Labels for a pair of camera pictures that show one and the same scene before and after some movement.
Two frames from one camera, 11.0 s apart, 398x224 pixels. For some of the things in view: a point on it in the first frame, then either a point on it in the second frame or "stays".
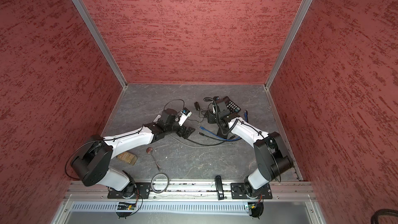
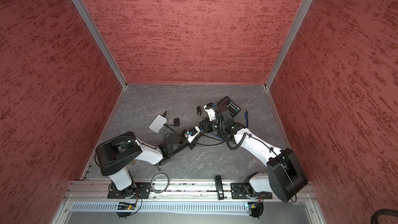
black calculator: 231,106 stays
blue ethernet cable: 203,128 stays
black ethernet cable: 202,134 stays
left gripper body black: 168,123 to 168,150
